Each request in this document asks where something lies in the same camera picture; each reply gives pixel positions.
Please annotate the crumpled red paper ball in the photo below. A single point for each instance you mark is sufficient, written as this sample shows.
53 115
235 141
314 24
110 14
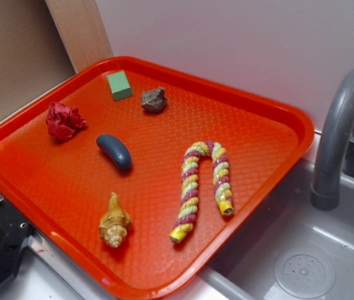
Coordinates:
63 121

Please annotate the tan spiral seashell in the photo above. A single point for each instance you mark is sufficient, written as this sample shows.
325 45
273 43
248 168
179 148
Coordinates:
115 224

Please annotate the green foam block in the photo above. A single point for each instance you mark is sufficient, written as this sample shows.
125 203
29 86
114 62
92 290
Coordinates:
119 85

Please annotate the dark blue bean-shaped object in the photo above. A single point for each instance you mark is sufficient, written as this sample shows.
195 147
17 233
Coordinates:
116 150

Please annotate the grey plastic faucet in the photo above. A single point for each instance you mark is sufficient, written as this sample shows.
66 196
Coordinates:
335 154

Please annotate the grey plastic sink basin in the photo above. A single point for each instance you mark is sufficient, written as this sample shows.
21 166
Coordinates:
287 249

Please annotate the brown grey rock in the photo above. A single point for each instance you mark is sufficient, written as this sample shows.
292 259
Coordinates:
154 100

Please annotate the orange plastic tray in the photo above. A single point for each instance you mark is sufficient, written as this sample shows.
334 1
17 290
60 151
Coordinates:
63 187

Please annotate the light wooden board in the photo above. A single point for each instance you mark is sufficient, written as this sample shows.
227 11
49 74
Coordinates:
81 30

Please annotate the multicoloured twisted rope toy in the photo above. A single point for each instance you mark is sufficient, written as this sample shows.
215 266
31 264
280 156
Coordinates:
190 186

